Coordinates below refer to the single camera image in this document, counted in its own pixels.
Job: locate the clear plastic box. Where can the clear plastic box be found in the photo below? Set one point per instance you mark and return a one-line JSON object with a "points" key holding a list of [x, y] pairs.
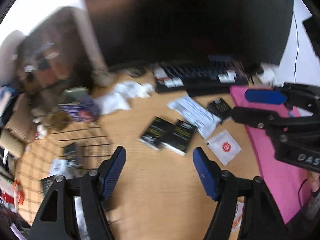
{"points": [[57, 120]]}

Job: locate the pink desk mat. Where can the pink desk mat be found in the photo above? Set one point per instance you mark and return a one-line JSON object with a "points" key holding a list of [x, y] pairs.
{"points": [[265, 155]]}

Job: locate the beige rounded case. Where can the beige rounded case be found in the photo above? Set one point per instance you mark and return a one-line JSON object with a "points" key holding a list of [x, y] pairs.
{"points": [[10, 143]]}

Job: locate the red snack packet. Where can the red snack packet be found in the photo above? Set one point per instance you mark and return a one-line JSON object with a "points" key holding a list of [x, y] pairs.
{"points": [[18, 192]]}

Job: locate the beige pegboard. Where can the beige pegboard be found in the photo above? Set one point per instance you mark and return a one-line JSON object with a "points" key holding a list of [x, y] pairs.
{"points": [[20, 120]]}

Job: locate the person's right hand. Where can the person's right hand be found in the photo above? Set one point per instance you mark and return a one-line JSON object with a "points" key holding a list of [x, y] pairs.
{"points": [[314, 183]]}

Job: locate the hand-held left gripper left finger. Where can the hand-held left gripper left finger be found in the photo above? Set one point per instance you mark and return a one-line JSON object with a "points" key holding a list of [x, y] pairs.
{"points": [[113, 171]]}

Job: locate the white crumpled tissue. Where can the white crumpled tissue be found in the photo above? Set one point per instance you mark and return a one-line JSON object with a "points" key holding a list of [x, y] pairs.
{"points": [[135, 88]]}

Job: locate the clear acrylic case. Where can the clear acrylic case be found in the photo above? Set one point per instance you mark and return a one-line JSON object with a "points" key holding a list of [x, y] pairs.
{"points": [[42, 62]]}

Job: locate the white paper towel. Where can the white paper towel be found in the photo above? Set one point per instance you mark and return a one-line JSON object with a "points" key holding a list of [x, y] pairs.
{"points": [[112, 102]]}

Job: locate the white power adapter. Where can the white power adapter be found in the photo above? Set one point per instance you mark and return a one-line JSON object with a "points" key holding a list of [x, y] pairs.
{"points": [[269, 74]]}

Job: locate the black plug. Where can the black plug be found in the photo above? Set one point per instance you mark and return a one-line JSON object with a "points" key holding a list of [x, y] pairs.
{"points": [[253, 69]]}

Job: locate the dark wooden cabinet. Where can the dark wooden cabinet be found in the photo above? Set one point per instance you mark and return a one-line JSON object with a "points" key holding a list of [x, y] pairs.
{"points": [[80, 42]]}

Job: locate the white plastic mailer bag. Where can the white plastic mailer bag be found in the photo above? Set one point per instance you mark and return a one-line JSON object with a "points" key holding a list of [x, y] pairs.
{"points": [[197, 115]]}

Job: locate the white pizza print packet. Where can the white pizza print packet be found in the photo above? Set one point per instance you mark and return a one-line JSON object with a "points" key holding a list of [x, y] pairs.
{"points": [[237, 221]]}

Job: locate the beige cloth pouch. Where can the beige cloth pouch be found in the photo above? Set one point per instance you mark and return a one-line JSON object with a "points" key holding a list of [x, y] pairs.
{"points": [[103, 76]]}

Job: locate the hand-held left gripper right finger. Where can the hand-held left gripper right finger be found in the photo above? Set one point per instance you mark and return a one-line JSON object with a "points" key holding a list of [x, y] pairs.
{"points": [[207, 173]]}

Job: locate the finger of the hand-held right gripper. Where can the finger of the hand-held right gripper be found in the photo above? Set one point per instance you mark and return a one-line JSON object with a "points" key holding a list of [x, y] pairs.
{"points": [[265, 96], [252, 116]]}

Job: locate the blue printed tin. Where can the blue printed tin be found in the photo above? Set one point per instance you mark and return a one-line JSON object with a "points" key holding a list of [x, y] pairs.
{"points": [[80, 110]]}

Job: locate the black keyboard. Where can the black keyboard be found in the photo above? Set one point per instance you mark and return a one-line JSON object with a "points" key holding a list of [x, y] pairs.
{"points": [[200, 73]]}

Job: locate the black tissue pack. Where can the black tissue pack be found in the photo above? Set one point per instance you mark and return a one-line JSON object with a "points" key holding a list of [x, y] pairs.
{"points": [[181, 136], [153, 132], [220, 107], [48, 183], [72, 155]]}

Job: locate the black monitor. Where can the black monitor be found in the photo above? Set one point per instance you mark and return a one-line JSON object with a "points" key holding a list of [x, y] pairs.
{"points": [[187, 17]]}

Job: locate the white foil packet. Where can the white foil packet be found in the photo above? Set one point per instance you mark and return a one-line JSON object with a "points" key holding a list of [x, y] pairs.
{"points": [[225, 146], [58, 167]]}

